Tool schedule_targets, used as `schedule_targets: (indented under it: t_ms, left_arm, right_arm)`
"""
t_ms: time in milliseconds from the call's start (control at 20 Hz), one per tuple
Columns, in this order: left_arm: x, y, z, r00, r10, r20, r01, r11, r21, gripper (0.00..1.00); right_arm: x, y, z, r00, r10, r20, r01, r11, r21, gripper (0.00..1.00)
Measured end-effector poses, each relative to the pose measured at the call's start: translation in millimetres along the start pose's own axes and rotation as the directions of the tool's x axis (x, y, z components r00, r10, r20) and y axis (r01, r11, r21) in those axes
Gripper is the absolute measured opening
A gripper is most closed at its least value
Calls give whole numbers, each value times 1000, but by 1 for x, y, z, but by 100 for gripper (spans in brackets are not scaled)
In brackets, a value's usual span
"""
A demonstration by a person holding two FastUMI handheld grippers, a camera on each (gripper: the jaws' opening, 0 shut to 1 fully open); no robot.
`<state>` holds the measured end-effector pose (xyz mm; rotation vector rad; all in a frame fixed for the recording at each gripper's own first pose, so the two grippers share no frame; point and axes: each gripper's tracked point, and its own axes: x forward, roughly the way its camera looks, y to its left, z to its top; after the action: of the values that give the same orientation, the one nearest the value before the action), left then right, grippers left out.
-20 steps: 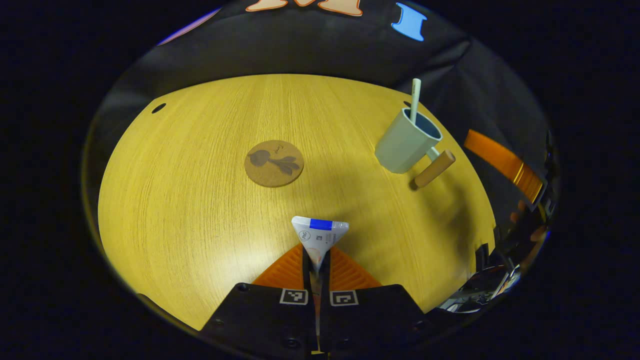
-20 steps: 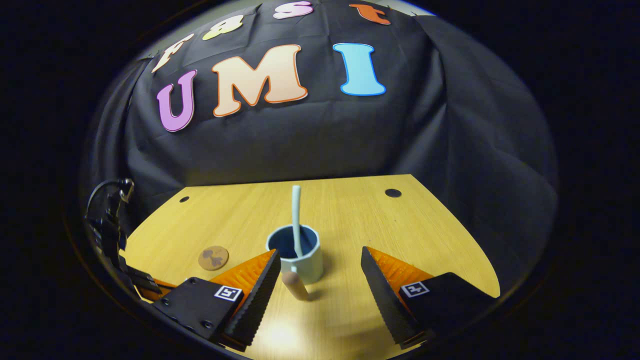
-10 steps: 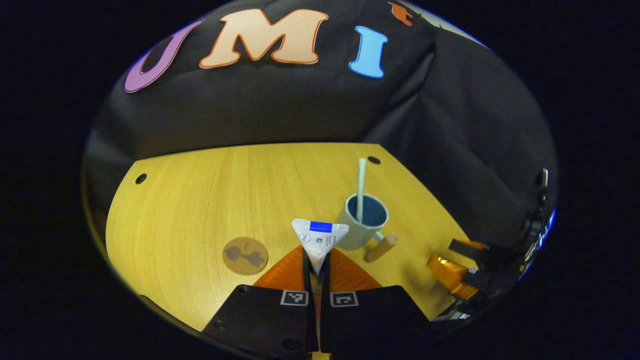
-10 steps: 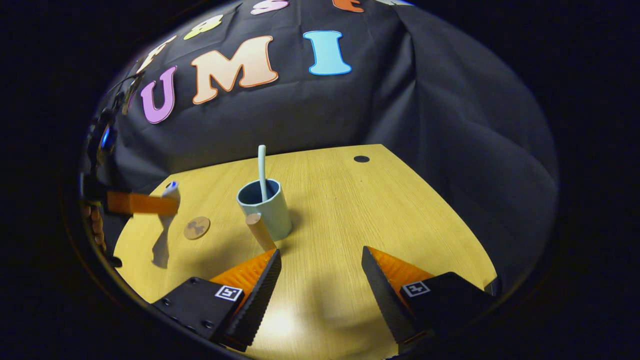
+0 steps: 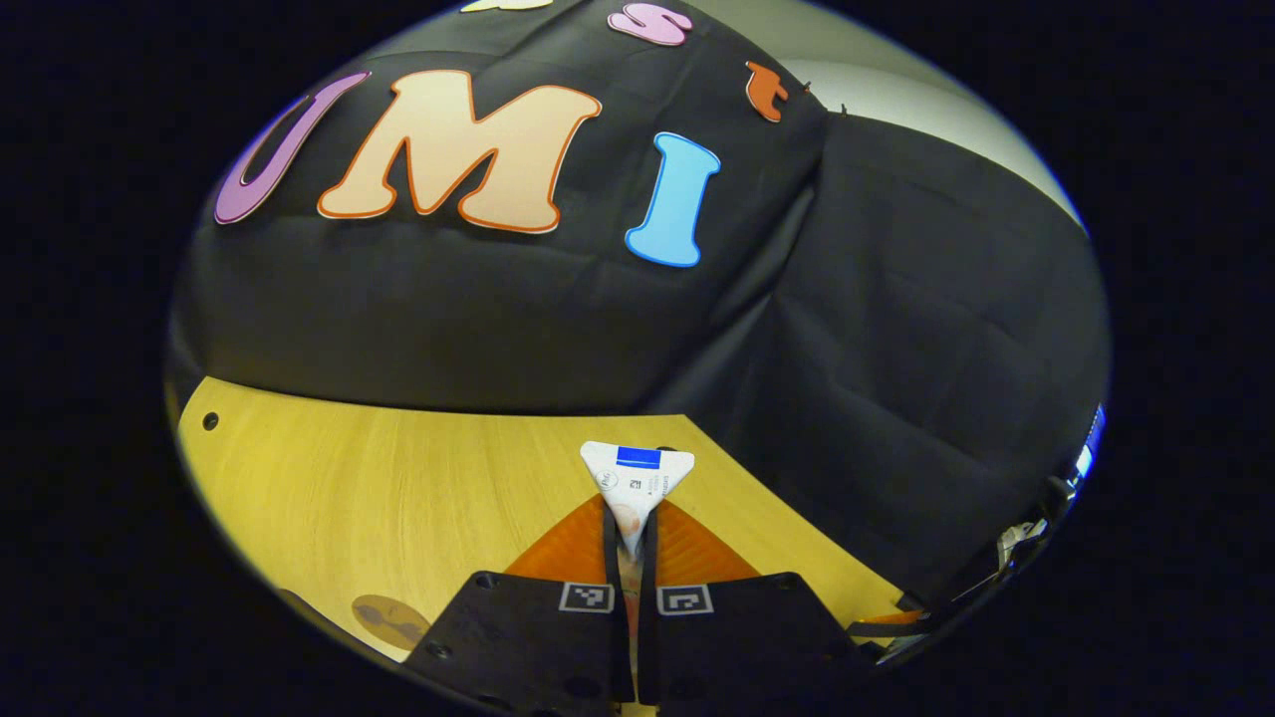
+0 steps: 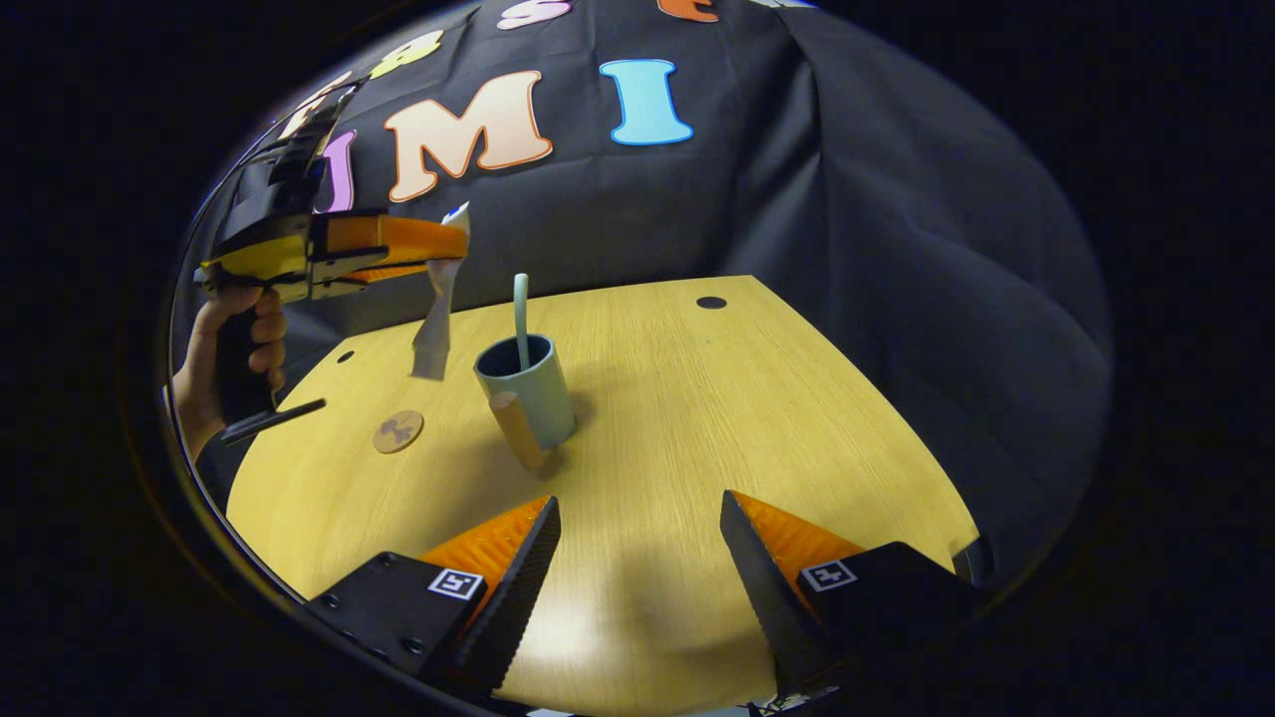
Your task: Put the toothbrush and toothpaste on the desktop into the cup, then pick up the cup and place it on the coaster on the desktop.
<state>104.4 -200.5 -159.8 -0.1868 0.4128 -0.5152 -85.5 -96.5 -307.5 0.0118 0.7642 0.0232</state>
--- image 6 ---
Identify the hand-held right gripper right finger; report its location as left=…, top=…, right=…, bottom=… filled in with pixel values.
left=719, top=489, right=987, bottom=698

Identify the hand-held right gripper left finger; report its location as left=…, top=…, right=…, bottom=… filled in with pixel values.
left=304, top=495, right=562, bottom=698

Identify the white toothpaste tube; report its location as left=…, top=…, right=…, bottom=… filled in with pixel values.
left=411, top=202, right=471, bottom=381

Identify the pale green toothbrush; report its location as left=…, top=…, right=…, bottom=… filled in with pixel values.
left=513, top=273, right=532, bottom=371

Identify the round brown coaster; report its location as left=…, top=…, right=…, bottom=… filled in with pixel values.
left=373, top=409, right=425, bottom=455

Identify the pale blue cup wooden handle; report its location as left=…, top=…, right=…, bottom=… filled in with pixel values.
left=473, top=334, right=577, bottom=471

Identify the wooden desktop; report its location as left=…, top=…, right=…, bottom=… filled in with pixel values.
left=227, top=276, right=982, bottom=717

